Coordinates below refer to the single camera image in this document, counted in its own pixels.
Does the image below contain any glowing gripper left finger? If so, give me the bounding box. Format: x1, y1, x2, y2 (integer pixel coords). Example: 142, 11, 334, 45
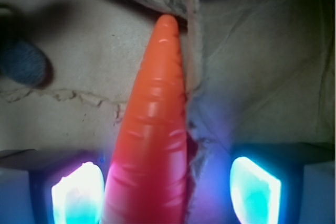
1, 149, 104, 223

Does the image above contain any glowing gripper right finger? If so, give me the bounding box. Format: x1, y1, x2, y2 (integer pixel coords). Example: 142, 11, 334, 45
229, 142, 335, 223

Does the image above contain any grey plush bunny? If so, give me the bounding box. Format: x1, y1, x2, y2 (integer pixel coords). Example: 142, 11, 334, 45
1, 3, 54, 88

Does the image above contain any orange toy carrot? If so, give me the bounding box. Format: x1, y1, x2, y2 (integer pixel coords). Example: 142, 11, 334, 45
100, 15, 187, 223

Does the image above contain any brown paper bag tray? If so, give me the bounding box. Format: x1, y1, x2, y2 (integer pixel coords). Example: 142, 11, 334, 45
1, 0, 335, 223

